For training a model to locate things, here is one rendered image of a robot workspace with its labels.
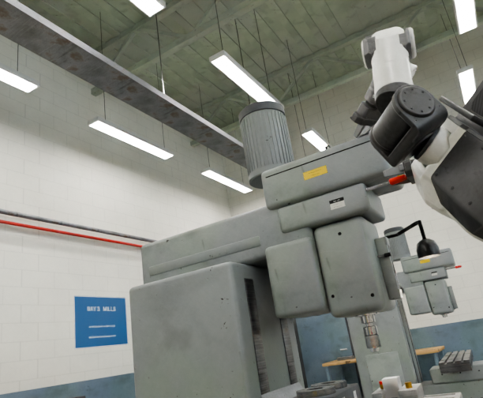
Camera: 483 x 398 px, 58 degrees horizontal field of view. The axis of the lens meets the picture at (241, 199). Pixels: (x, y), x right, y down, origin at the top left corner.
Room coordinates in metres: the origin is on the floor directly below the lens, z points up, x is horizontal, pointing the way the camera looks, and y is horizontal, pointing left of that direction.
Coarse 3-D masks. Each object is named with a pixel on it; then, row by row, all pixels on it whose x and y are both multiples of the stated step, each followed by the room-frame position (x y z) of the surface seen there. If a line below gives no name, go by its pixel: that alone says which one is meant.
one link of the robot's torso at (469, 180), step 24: (480, 96) 0.87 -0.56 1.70; (456, 120) 0.87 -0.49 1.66; (480, 120) 0.82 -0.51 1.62; (432, 144) 0.88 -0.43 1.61; (456, 144) 0.86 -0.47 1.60; (480, 144) 0.81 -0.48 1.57; (432, 168) 0.90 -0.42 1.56; (456, 168) 0.85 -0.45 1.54; (480, 168) 0.80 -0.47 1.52; (432, 192) 0.92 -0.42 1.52; (456, 192) 0.85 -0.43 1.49; (480, 192) 0.80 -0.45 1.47; (456, 216) 0.88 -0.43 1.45; (480, 216) 0.81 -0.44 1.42; (480, 240) 0.89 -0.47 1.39
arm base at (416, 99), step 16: (400, 96) 0.82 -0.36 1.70; (416, 96) 0.82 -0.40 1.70; (432, 96) 0.84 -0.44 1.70; (400, 112) 0.82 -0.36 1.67; (416, 112) 0.82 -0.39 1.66; (432, 112) 0.83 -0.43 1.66; (416, 128) 0.82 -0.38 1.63; (432, 128) 0.84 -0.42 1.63; (400, 144) 0.88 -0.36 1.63; (416, 144) 0.87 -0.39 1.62; (400, 160) 0.93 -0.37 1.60
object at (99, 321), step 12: (84, 300) 5.67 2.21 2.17; (96, 300) 5.84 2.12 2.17; (108, 300) 6.02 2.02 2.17; (120, 300) 6.22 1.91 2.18; (84, 312) 5.66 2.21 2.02; (96, 312) 5.83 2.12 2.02; (108, 312) 6.01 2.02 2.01; (120, 312) 6.21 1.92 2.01; (84, 324) 5.66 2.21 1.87; (96, 324) 5.83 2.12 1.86; (108, 324) 6.01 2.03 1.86; (120, 324) 6.20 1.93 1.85; (84, 336) 5.65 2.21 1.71; (96, 336) 5.82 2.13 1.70; (108, 336) 6.00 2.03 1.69; (120, 336) 6.19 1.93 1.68
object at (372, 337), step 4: (364, 332) 1.55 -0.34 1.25; (368, 332) 1.54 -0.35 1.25; (372, 332) 1.53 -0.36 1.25; (376, 332) 1.54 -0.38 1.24; (368, 336) 1.54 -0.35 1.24; (372, 336) 1.53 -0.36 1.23; (376, 336) 1.54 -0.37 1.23; (368, 340) 1.54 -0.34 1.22; (372, 340) 1.53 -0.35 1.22; (376, 340) 1.54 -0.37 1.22; (368, 344) 1.55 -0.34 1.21; (372, 344) 1.54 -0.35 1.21; (376, 344) 1.53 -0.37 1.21; (380, 344) 1.55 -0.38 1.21; (368, 348) 1.55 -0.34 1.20
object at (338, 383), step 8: (320, 384) 1.18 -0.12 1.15; (328, 384) 1.15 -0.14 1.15; (336, 384) 1.15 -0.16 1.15; (344, 384) 1.16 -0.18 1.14; (352, 384) 1.21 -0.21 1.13; (296, 392) 1.10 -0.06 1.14; (304, 392) 1.06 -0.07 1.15; (312, 392) 1.06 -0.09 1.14; (320, 392) 1.05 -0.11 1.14; (328, 392) 1.06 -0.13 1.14; (336, 392) 1.07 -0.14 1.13; (344, 392) 1.09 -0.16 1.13; (352, 392) 1.15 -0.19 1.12; (360, 392) 1.21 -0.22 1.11
